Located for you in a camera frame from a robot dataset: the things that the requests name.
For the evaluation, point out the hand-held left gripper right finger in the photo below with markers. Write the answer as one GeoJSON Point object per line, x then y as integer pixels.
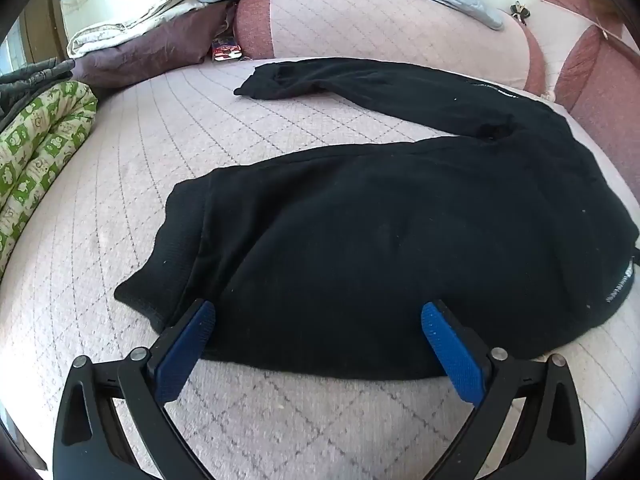
{"type": "Point", "coordinates": [450, 350]}

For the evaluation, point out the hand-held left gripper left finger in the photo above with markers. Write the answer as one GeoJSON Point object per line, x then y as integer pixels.
{"type": "Point", "coordinates": [185, 355]}

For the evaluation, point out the black pants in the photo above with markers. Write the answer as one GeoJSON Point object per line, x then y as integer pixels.
{"type": "Point", "coordinates": [350, 240]}

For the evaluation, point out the pink quilted bed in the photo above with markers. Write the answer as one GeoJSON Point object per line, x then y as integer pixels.
{"type": "Point", "coordinates": [150, 160]}

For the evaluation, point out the green printed quilt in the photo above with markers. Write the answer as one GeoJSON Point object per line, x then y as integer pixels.
{"type": "Point", "coordinates": [35, 150]}

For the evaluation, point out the purple blanket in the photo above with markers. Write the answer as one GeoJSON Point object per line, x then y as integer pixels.
{"type": "Point", "coordinates": [150, 52]}

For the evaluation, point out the dark pink pillow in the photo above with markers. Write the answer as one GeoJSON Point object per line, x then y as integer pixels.
{"type": "Point", "coordinates": [610, 90]}

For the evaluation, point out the small red packet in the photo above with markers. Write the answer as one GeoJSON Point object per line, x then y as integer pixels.
{"type": "Point", "coordinates": [226, 50]}

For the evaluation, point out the dark grey cloth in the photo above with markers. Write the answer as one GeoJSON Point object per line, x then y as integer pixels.
{"type": "Point", "coordinates": [30, 77]}

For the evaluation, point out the long pink bolster pillow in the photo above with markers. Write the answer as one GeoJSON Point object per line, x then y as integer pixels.
{"type": "Point", "coordinates": [375, 25]}

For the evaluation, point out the pink and white pillow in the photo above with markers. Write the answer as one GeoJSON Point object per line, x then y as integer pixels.
{"type": "Point", "coordinates": [565, 35]}

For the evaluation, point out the cream blanket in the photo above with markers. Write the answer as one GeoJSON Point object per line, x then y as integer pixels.
{"type": "Point", "coordinates": [150, 15]}

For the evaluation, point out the brown cloth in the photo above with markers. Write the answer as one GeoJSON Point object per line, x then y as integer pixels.
{"type": "Point", "coordinates": [606, 5]}

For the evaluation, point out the wooden window frame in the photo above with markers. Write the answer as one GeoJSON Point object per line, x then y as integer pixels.
{"type": "Point", "coordinates": [42, 20]}

